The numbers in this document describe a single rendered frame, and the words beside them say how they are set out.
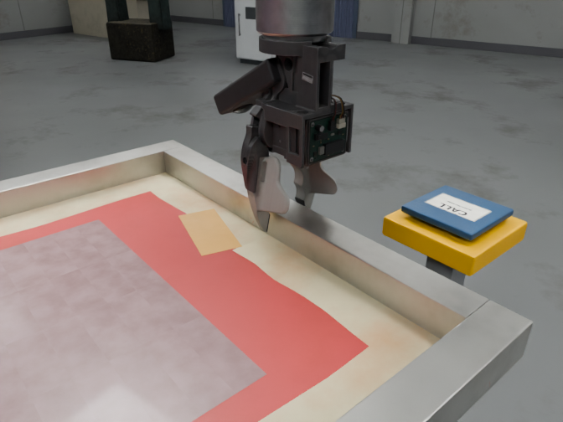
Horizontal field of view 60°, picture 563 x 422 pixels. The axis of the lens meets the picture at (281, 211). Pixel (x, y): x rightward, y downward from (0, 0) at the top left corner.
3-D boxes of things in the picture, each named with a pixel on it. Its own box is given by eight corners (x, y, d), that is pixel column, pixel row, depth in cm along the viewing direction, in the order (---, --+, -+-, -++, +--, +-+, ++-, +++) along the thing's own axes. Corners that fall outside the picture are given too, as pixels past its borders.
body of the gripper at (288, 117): (298, 176, 47) (301, 46, 42) (245, 152, 53) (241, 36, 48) (352, 157, 52) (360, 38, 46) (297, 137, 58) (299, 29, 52)
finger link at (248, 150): (243, 193, 52) (257, 110, 49) (235, 188, 53) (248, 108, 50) (276, 192, 55) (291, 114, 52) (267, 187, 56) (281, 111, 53)
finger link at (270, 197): (271, 249, 51) (287, 165, 48) (238, 229, 55) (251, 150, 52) (292, 246, 53) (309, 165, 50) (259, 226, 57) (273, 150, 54)
